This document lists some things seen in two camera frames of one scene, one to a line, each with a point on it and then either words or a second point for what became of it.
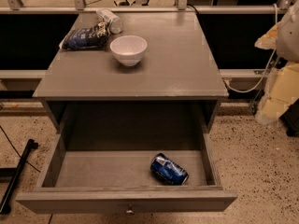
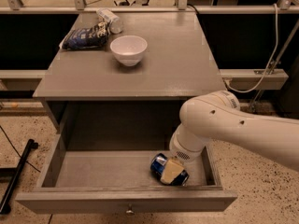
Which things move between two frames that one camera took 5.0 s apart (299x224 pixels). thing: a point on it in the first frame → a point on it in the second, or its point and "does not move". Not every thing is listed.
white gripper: (289, 36) → (183, 153)
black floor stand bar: (5, 207) does not move
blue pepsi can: (167, 170) does not move
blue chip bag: (92, 36) does not move
